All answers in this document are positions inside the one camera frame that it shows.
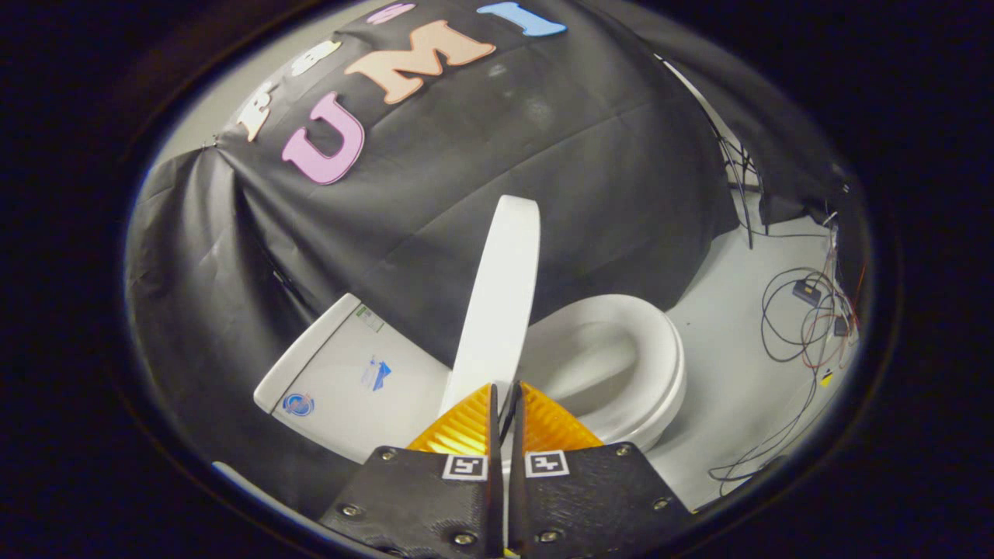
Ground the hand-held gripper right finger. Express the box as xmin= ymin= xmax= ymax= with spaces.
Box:
xmin=506 ymin=380 xmax=696 ymax=559

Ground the white toilet lid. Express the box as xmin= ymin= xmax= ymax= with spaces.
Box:
xmin=439 ymin=196 xmax=542 ymax=420

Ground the black tripod stand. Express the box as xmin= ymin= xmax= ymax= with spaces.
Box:
xmin=718 ymin=132 xmax=771 ymax=251

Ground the white toilet seat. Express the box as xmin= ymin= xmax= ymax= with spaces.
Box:
xmin=520 ymin=295 xmax=688 ymax=451

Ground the white ceramic toilet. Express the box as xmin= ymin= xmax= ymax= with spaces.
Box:
xmin=254 ymin=293 xmax=688 ymax=467

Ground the tangle of floor cables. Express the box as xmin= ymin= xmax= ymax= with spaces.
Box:
xmin=708 ymin=264 xmax=863 ymax=498

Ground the black backdrop cloth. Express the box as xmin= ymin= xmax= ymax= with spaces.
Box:
xmin=124 ymin=0 xmax=867 ymax=521

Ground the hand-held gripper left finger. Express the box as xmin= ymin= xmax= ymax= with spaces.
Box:
xmin=318 ymin=383 xmax=506 ymax=559

